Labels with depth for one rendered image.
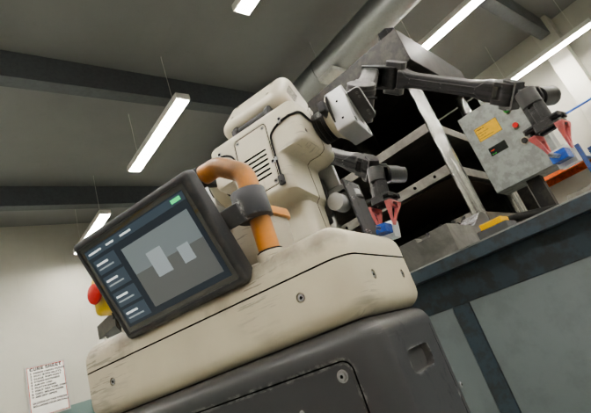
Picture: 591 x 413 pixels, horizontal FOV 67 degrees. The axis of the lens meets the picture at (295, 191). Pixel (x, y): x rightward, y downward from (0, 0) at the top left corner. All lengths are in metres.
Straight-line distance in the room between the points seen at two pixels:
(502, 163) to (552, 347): 1.12
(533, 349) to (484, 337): 0.12
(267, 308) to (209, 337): 0.11
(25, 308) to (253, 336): 7.85
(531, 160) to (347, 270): 1.69
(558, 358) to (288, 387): 0.81
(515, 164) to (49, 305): 7.49
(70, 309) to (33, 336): 0.65
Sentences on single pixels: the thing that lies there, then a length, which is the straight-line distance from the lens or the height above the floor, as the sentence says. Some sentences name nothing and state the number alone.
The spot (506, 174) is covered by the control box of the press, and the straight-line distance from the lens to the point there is 2.21.
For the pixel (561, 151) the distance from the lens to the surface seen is 1.35.
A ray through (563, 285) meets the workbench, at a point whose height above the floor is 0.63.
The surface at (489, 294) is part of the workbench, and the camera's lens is 1.30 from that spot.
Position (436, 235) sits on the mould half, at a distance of 1.36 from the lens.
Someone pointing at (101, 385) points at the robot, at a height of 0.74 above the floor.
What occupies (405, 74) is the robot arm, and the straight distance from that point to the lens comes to 1.57.
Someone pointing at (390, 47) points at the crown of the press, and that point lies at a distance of 2.41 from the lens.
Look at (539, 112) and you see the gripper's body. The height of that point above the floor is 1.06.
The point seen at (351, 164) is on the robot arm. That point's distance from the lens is 1.57.
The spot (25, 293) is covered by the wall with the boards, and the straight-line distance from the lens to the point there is 8.48.
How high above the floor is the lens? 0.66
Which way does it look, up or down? 21 degrees up
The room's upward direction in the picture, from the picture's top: 20 degrees counter-clockwise
